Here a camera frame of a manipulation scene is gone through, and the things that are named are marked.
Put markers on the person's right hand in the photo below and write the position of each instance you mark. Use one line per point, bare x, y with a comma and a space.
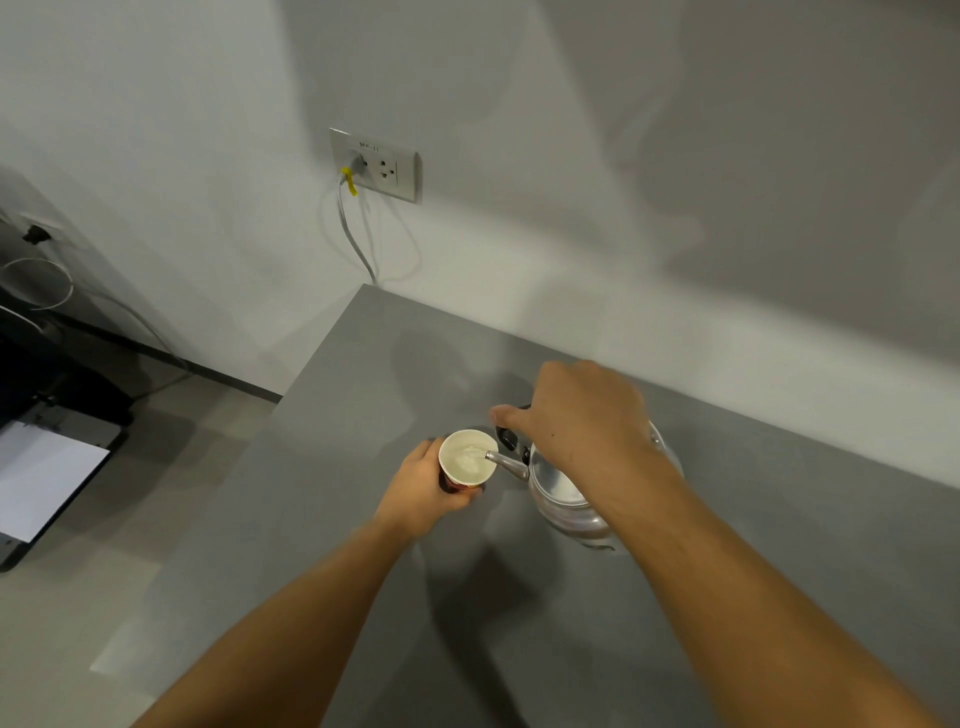
585, 427

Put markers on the person's left hand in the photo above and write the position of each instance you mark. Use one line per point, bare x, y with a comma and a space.
416, 496

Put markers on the person's left thumb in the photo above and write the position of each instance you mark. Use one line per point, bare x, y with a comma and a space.
435, 459

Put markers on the person's right thumb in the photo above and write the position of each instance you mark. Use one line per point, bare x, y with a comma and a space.
514, 417

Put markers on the red paper cup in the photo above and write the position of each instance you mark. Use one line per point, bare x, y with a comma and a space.
465, 465

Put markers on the silver metal kettle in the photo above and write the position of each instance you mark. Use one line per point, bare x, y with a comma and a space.
562, 495

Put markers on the person's left forearm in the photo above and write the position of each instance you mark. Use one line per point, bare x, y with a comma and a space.
285, 637

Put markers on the person's right forearm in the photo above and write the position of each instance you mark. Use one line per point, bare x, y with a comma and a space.
750, 607

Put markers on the black printer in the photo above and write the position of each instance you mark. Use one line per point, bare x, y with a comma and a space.
45, 420

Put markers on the white paper sheet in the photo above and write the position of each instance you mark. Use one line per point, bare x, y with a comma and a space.
41, 480

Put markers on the white wall power outlet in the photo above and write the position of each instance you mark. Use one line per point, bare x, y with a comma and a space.
375, 165

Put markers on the black wall plug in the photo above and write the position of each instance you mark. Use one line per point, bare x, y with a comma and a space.
36, 234

